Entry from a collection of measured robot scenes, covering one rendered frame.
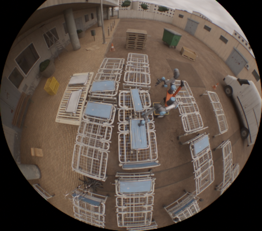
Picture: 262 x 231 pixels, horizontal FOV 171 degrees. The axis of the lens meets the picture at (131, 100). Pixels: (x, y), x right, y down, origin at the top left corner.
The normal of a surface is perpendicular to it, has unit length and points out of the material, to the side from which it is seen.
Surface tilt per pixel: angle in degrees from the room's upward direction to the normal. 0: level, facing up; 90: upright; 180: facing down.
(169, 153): 0
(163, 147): 0
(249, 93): 88
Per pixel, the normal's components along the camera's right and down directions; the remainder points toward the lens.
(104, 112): 0.04, -0.39
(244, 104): -0.98, 0.11
